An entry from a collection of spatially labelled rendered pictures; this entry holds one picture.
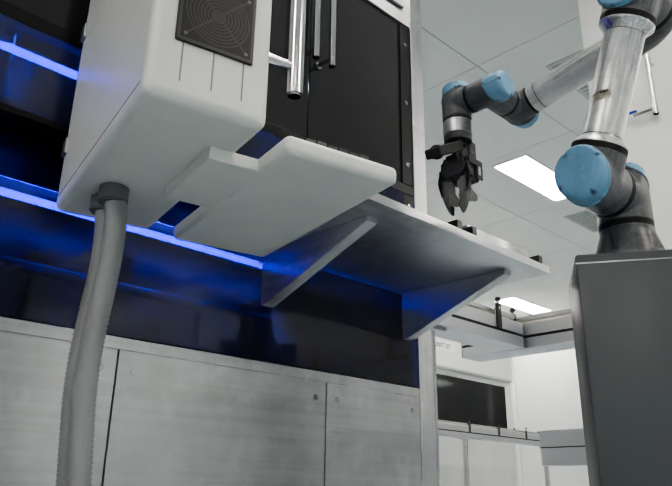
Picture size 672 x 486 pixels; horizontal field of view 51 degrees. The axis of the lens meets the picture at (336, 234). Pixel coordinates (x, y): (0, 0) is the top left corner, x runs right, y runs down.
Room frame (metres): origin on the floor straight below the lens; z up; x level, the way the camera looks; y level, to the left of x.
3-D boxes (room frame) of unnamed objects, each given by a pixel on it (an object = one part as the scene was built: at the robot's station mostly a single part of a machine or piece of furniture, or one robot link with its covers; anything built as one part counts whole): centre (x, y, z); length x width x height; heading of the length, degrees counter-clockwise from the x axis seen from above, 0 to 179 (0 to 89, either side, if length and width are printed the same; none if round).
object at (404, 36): (1.96, -0.22, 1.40); 0.05 x 0.01 x 0.80; 134
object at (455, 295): (1.81, -0.32, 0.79); 0.34 x 0.03 x 0.13; 44
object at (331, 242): (1.47, 0.04, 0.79); 0.34 x 0.03 x 0.13; 44
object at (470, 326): (2.37, -0.41, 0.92); 0.69 x 0.15 x 0.16; 134
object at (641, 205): (1.44, -0.64, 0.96); 0.13 x 0.12 x 0.14; 133
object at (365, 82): (1.83, -0.07, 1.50); 0.43 x 0.01 x 0.59; 134
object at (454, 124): (1.61, -0.31, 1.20); 0.08 x 0.08 x 0.05
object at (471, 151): (1.61, -0.31, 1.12); 0.09 x 0.08 x 0.12; 134
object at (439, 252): (1.65, -0.13, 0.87); 0.70 x 0.48 x 0.02; 134
